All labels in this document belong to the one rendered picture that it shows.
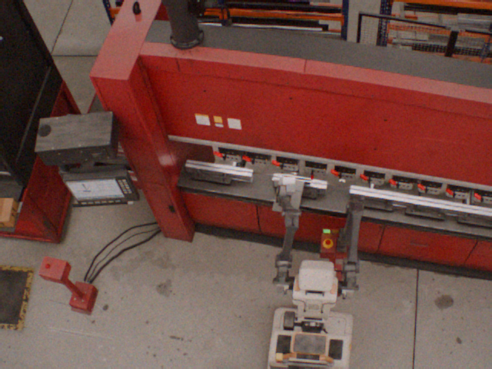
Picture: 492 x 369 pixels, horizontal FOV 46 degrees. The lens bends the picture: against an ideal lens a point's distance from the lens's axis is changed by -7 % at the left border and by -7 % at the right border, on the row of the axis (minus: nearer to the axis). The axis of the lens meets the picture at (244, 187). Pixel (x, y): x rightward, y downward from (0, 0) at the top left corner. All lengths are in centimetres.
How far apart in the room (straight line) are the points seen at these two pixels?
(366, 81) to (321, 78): 24
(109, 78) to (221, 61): 64
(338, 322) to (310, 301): 94
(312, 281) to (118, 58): 176
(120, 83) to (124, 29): 39
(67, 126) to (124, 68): 58
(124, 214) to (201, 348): 146
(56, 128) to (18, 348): 237
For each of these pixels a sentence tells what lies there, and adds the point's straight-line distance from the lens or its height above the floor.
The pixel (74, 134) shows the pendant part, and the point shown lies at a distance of 384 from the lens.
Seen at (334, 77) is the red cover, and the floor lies 230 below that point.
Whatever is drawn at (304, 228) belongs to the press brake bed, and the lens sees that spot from 490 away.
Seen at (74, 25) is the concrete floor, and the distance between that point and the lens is 735.
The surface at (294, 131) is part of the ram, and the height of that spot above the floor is 167.
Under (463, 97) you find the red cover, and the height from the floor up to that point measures 230.
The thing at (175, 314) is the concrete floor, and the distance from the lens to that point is 526.
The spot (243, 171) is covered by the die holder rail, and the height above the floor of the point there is 97.
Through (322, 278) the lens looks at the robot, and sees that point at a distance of 381.
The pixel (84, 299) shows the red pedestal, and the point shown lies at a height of 13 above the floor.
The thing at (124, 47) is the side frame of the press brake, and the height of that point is 230.
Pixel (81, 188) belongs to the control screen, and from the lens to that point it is 420.
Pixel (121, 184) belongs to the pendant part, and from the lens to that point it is 409.
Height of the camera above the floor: 495
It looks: 62 degrees down
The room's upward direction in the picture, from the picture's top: 10 degrees counter-clockwise
